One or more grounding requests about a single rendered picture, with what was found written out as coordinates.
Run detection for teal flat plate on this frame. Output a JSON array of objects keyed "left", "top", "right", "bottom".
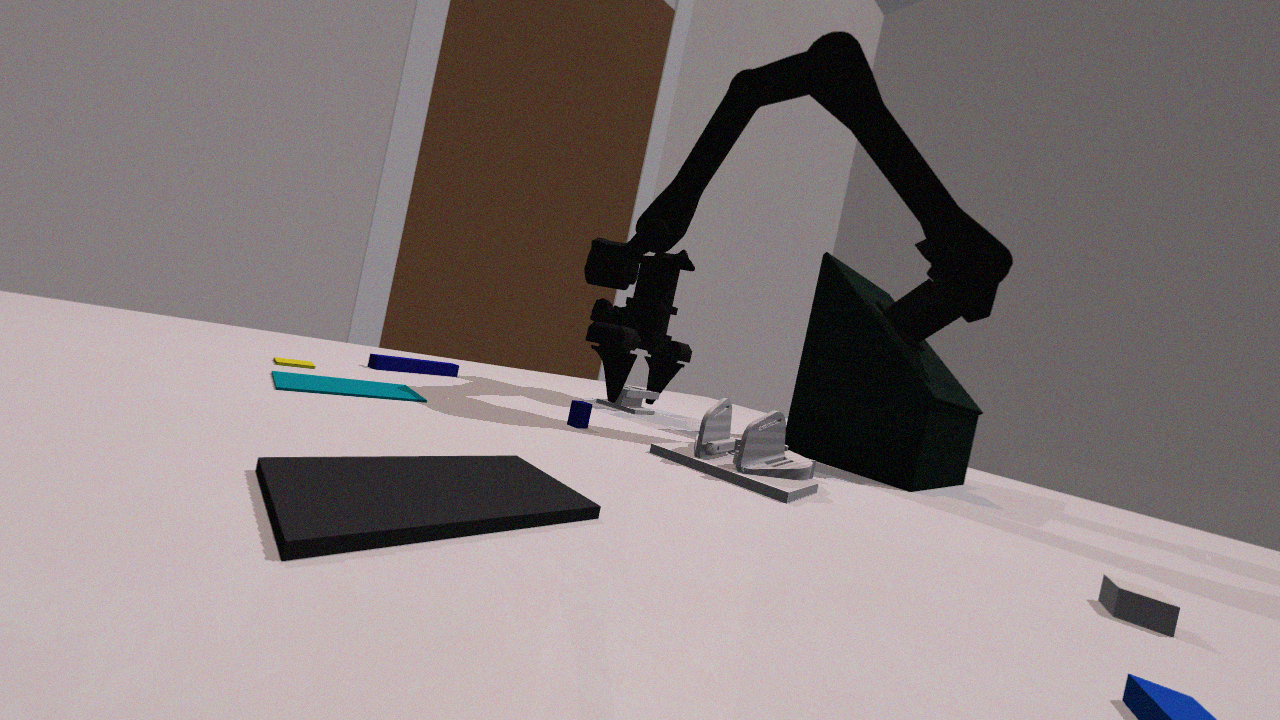
[{"left": 271, "top": 372, "right": 428, "bottom": 404}]

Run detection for yellow flat bar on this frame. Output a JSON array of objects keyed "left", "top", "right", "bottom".
[{"left": 273, "top": 357, "right": 315, "bottom": 369}]

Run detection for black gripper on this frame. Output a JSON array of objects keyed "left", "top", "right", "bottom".
[{"left": 586, "top": 291, "right": 692, "bottom": 404}]

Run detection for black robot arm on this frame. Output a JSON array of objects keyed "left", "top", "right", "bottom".
[{"left": 584, "top": 31, "right": 1012, "bottom": 352}]

